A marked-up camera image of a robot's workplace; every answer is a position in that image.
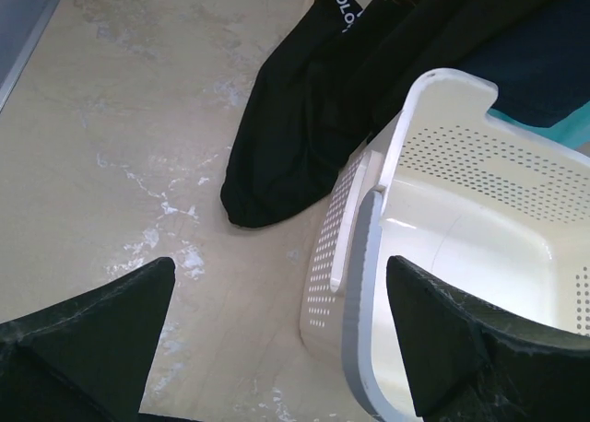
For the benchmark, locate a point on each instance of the white perforated laundry basket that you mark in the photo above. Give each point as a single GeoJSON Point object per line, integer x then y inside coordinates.
{"type": "Point", "coordinates": [483, 205]}

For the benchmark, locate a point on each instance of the teal t shirt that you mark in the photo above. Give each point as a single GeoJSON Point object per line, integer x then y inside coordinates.
{"type": "Point", "coordinates": [572, 131]}

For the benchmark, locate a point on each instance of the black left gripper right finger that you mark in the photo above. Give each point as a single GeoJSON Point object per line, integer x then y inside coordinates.
{"type": "Point", "coordinates": [468, 360]}

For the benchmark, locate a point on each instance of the navy blue t shirt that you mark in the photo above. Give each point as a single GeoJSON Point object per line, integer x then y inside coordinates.
{"type": "Point", "coordinates": [540, 65]}

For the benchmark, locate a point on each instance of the black printed t shirt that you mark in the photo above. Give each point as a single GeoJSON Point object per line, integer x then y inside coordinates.
{"type": "Point", "coordinates": [312, 101]}

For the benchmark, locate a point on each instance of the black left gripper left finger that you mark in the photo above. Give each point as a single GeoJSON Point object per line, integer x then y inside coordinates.
{"type": "Point", "coordinates": [87, 358]}

